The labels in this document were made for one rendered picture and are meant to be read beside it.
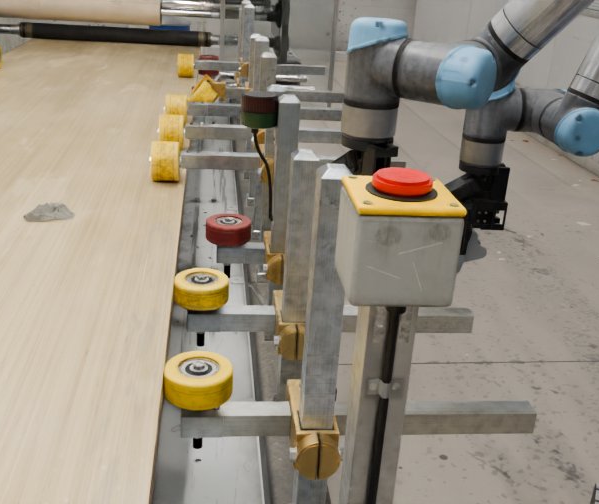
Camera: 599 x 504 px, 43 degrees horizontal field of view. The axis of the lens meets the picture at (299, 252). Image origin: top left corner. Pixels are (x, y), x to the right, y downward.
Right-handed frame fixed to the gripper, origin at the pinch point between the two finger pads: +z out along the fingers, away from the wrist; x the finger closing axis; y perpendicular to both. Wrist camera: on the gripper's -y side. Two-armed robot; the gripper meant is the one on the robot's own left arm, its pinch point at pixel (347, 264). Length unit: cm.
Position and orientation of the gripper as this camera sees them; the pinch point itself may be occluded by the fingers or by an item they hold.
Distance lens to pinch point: 114.1
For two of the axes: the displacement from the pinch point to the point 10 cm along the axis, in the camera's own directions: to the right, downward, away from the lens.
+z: -0.6, 9.3, 3.7
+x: 9.0, -1.1, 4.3
